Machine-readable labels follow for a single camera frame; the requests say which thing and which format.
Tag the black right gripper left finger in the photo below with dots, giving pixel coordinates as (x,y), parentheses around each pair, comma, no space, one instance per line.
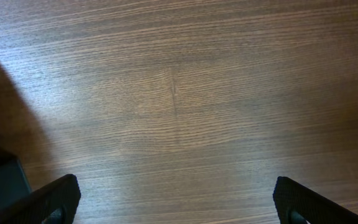
(55,202)

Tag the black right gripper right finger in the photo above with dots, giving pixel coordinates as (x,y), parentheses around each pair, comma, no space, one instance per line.
(296,203)

